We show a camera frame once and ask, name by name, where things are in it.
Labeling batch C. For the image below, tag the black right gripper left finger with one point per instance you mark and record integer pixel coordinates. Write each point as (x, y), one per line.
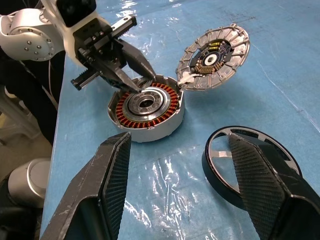
(82, 200)

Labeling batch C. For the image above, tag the silver motor housing copper windings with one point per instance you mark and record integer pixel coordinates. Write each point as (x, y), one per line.
(150, 128)

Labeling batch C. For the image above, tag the silver rounded robot leg part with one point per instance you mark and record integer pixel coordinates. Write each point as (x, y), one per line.
(27, 182)

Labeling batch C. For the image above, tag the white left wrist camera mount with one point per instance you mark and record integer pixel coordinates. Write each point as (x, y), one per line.
(62, 33)

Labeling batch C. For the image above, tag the round silver motor lid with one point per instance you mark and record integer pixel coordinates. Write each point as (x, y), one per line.
(225, 68)

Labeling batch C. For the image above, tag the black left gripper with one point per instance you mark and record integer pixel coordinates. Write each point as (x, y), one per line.
(100, 50)

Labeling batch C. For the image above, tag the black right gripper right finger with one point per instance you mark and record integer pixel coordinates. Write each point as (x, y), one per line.
(270, 195)

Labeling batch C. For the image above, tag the black-rimmed spoked rotor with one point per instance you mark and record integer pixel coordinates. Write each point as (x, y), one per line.
(217, 175)

